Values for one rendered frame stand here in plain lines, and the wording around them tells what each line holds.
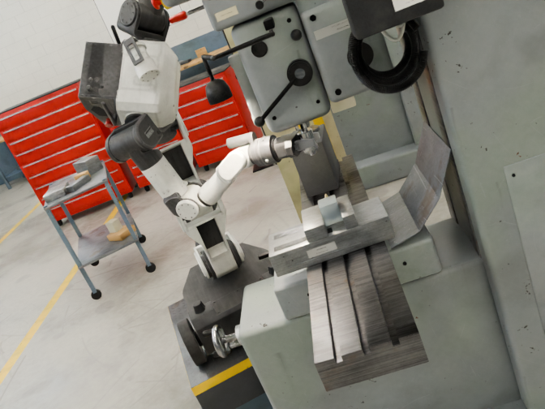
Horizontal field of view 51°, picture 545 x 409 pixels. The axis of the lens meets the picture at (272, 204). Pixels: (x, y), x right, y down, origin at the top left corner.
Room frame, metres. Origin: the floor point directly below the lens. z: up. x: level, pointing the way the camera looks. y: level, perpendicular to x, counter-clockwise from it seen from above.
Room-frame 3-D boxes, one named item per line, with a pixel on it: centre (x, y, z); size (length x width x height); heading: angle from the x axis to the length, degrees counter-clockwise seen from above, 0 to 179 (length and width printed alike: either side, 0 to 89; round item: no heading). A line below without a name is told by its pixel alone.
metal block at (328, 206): (1.50, -0.15, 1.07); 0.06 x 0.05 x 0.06; 172
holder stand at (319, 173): (2.03, -0.21, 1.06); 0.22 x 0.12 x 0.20; 164
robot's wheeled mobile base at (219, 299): (2.39, 0.31, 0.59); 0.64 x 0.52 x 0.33; 10
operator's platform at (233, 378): (2.39, 0.31, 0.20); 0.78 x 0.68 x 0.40; 10
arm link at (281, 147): (1.71, -0.09, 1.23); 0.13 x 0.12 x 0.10; 152
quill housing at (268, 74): (1.67, -0.18, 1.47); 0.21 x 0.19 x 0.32; 171
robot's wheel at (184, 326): (2.10, 0.53, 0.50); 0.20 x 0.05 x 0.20; 10
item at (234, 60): (1.69, -0.06, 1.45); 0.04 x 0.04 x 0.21; 81
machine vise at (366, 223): (1.50, -0.12, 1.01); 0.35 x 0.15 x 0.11; 82
